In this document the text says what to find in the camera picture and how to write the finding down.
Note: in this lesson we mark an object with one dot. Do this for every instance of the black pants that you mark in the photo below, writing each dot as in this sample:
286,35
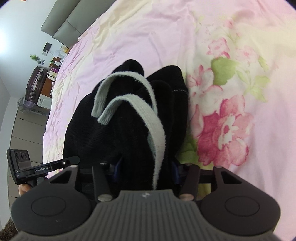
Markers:
123,142

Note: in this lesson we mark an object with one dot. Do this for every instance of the wooden left nightstand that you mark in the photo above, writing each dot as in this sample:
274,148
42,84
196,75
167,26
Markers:
55,64

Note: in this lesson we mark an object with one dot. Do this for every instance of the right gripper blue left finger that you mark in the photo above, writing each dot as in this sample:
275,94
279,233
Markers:
105,189

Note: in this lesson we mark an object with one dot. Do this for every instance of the grey upholstered headboard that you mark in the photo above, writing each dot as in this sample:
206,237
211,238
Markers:
69,19

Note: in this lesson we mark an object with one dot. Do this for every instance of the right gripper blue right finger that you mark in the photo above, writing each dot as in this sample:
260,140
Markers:
187,182

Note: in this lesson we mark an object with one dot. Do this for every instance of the pink floral duvet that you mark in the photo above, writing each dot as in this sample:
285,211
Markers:
238,61

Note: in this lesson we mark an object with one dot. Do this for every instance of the maroon suitcase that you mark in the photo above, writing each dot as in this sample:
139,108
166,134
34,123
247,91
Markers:
35,84

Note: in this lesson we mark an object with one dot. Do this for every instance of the small green potted plant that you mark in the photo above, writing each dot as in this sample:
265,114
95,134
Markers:
35,58

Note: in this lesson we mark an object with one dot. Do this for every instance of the black wall socket panel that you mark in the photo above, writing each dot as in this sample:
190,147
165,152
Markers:
47,47

